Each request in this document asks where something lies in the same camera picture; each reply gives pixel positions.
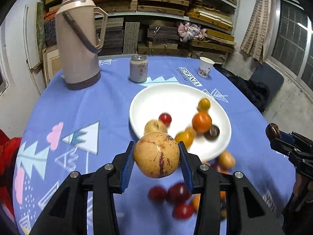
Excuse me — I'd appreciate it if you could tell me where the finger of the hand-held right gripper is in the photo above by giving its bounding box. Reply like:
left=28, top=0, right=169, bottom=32
left=270, top=138, right=313, bottom=174
left=277, top=130, right=313, bottom=150

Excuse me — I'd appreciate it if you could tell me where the beige brick-pattern cloth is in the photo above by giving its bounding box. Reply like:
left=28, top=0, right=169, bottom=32
left=240, top=0, right=274, bottom=65

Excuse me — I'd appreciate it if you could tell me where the beige thermos flask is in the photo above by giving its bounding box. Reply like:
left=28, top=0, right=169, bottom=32
left=55, top=0, right=108, bottom=90

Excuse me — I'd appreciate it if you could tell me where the beige pepino melon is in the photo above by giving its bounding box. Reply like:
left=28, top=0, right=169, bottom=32
left=144, top=120, right=169, bottom=136
left=133, top=132, right=181, bottom=179

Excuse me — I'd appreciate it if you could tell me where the white metal shelf rack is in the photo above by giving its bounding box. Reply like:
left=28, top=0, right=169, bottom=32
left=84, top=0, right=241, bottom=59

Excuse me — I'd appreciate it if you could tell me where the black jacket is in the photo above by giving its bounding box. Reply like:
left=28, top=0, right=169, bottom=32
left=218, top=66, right=271, bottom=113

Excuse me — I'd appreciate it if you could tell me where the black chair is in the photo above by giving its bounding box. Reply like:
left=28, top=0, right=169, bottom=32
left=248, top=62, right=284, bottom=98

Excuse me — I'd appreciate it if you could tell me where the pink crumpled cloth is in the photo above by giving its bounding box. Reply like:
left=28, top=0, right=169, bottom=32
left=177, top=22, right=207, bottom=42

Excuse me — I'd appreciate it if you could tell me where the white-framed window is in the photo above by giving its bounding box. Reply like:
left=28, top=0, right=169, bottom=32
left=0, top=24, right=11, bottom=96

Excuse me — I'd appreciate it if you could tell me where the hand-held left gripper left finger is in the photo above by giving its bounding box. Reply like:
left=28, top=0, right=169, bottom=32
left=29, top=141, right=136, bottom=235

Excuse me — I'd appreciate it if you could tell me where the white oval plate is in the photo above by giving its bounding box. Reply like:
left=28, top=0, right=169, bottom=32
left=129, top=83, right=232, bottom=161

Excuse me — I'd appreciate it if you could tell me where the white framed panel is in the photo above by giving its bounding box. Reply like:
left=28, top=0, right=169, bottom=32
left=23, top=4, right=60, bottom=96

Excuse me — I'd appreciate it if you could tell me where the blue printed tablecloth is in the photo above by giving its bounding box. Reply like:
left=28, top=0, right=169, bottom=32
left=13, top=55, right=297, bottom=235

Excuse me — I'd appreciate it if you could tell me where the dark red cherry tomato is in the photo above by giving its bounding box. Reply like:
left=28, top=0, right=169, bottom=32
left=167, top=183, right=192, bottom=204

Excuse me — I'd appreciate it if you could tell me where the white printed paper cup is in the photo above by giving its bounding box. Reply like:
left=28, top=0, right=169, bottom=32
left=198, top=57, right=215, bottom=78

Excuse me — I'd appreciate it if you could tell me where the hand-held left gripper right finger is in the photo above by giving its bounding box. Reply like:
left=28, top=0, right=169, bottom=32
left=178, top=141, right=285, bottom=235

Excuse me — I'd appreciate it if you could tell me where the barred window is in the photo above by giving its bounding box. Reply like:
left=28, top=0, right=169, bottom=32
left=265, top=0, right=313, bottom=89

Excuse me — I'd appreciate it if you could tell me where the red cloth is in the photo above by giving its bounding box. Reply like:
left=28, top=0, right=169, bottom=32
left=0, top=128, right=22, bottom=216

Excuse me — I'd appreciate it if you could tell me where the pale drink can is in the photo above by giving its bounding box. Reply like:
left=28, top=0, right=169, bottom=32
left=129, top=55, right=148, bottom=83

